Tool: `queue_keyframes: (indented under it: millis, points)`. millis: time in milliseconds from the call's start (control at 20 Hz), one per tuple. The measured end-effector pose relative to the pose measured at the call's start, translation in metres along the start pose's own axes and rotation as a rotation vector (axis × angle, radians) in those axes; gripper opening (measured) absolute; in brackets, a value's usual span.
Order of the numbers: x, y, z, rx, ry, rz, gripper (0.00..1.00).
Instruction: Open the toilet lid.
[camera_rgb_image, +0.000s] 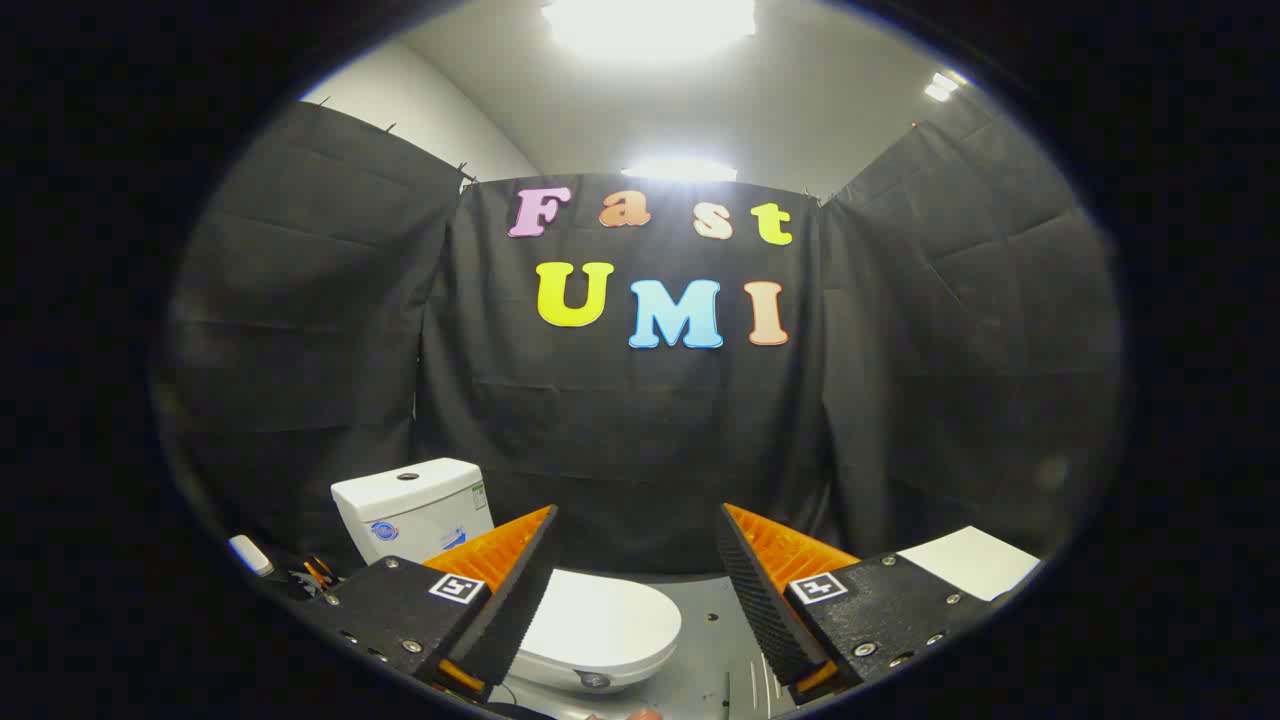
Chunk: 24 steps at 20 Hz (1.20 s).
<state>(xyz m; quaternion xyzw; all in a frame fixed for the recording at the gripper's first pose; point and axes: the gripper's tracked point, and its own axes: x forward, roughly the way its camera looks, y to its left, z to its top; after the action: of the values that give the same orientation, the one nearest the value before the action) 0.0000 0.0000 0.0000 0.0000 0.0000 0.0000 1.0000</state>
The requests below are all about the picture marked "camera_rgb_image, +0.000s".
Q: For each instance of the white drawer cabinet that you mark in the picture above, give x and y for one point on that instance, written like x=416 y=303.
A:
x=975 y=560

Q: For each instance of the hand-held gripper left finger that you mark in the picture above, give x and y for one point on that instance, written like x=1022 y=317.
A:
x=515 y=610

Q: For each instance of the ceiling light behind cloth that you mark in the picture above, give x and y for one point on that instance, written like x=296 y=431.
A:
x=680 y=170

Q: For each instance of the white toilet lid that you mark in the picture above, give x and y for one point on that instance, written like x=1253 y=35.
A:
x=605 y=615

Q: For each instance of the small ceiling light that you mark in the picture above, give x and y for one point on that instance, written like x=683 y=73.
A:
x=940 y=88

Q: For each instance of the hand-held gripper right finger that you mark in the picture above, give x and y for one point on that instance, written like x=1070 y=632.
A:
x=760 y=610

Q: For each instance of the white toilet bowl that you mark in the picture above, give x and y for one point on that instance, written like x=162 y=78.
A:
x=560 y=678

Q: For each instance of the white toilet tank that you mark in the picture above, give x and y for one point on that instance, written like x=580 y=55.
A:
x=410 y=505

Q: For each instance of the large ceiling light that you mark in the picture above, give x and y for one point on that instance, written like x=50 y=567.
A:
x=650 y=25

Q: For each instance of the small white device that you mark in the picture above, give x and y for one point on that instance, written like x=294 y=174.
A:
x=250 y=555

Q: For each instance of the black backdrop cloth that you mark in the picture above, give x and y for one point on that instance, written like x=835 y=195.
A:
x=640 y=440

